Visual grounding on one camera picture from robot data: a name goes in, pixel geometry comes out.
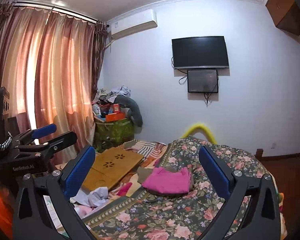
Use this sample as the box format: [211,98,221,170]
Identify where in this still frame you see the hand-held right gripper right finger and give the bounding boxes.
[198,145,283,240]

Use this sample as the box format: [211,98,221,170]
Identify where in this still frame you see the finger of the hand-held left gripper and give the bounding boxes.
[14,131,78,162]
[12,124,57,145]

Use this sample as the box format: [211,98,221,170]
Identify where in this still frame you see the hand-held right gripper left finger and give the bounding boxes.
[12,145,97,240]

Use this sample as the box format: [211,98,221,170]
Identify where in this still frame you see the pink pants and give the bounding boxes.
[141,167,192,194]

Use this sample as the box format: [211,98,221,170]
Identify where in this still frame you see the white cloth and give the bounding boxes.
[70,186,111,207]

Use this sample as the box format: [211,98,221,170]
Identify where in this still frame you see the wooden lap desk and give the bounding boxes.
[81,147,144,192]

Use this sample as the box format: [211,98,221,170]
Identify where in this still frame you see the bright pink cloth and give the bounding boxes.
[116,182,133,197]

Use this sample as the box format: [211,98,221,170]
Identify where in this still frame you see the orange cloth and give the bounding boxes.
[0,192,14,233]

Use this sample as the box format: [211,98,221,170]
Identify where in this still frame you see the green storage bin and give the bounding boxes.
[94,117,135,148]

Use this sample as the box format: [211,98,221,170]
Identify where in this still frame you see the pink curtain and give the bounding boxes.
[0,0,108,170]

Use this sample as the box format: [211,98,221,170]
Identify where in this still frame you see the orange box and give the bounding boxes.
[105,112,127,122]

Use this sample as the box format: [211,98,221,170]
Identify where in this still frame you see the floral blanket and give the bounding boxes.
[82,136,288,240]

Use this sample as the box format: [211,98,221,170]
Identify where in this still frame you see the pile of clothes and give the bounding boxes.
[93,85,132,105]

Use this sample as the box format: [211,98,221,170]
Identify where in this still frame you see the striped patchwork cloth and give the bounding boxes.
[124,140,168,168]

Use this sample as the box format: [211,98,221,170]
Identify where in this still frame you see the grey cloth bundle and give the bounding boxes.
[115,95,143,127]

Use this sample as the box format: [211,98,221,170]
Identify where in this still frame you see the white air conditioner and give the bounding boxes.
[107,9,158,40]

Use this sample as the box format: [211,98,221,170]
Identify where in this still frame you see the braided black white cord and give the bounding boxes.
[0,134,12,151]

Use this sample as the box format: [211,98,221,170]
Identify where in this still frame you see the small black wall screen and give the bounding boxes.
[187,69,219,93]

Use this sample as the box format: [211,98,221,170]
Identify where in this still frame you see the curtain rail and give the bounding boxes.
[14,1,98,25]

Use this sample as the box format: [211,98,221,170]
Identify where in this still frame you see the black wall television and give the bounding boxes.
[171,36,230,70]

